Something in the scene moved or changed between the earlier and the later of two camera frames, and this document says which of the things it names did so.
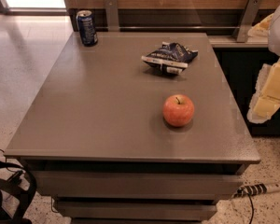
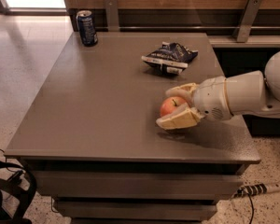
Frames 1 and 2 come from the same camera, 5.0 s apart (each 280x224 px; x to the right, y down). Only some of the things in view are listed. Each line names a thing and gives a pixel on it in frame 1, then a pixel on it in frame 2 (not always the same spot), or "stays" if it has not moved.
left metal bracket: [111, 11] stays
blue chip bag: [171, 58] stays
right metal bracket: [247, 18] stays
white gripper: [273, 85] → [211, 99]
